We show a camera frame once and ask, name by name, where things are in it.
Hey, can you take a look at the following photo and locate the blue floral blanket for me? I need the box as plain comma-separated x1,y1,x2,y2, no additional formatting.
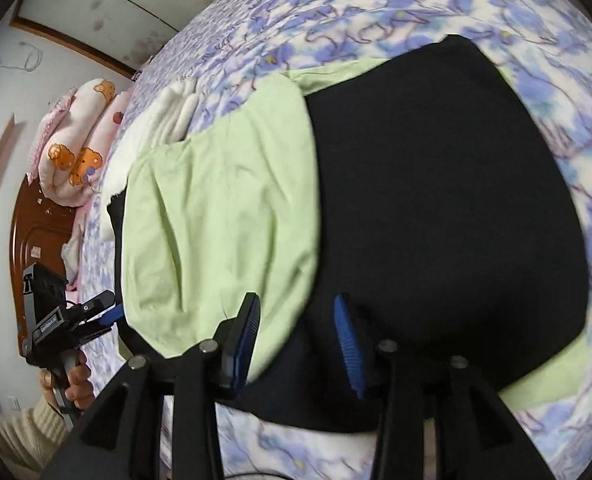
76,0,592,480

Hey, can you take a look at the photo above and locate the brown wooden headboard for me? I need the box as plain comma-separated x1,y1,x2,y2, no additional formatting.
8,172,84,361

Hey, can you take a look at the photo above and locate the white folded cloth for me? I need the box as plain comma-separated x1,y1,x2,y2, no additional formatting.
98,77,199,241

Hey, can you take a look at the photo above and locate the green and black jacket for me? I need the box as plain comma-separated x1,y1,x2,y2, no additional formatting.
106,34,592,433

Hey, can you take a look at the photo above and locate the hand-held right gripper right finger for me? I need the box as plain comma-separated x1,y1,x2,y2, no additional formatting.
333,294,557,480

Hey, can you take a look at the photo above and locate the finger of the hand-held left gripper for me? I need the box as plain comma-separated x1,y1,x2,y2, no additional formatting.
81,304,127,343
76,290,117,320

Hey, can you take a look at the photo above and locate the person's left hand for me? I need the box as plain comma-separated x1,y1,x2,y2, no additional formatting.
38,362,97,412

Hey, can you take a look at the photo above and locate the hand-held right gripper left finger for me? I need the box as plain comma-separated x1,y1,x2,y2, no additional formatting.
41,291,262,480

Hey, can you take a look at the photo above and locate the pink bear print quilt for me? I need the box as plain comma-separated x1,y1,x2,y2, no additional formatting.
26,77,132,206

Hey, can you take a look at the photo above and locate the cream sleeved left forearm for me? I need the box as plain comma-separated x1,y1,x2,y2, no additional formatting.
0,395,75,476

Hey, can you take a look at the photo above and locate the thin wall cable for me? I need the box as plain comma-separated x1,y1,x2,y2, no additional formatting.
0,40,45,74

